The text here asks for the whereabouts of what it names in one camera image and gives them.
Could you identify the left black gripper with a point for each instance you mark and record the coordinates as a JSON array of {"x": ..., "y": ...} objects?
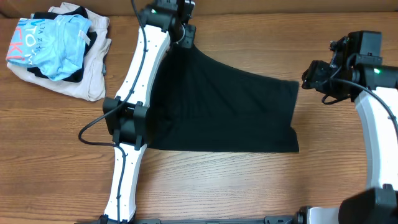
[{"x": 186, "y": 39}]

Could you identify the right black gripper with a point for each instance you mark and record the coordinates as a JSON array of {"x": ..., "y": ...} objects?
[{"x": 312, "y": 80}]

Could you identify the black t-shirt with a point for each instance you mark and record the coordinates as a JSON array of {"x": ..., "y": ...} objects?
[{"x": 199, "y": 104}]

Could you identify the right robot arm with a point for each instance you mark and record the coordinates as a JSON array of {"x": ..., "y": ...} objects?
[{"x": 356, "y": 73}]

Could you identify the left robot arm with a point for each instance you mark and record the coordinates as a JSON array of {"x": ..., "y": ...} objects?
[{"x": 162, "y": 24}]

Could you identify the black folded garment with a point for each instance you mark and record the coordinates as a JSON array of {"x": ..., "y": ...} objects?
[{"x": 77, "y": 76}]

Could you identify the beige folded garment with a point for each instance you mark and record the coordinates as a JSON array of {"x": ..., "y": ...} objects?
[{"x": 92, "y": 86}]

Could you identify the light blue printed shirt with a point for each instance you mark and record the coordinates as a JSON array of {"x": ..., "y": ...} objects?
[{"x": 55, "y": 46}]

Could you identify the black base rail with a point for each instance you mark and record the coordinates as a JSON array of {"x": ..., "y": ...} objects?
[{"x": 284, "y": 219}]

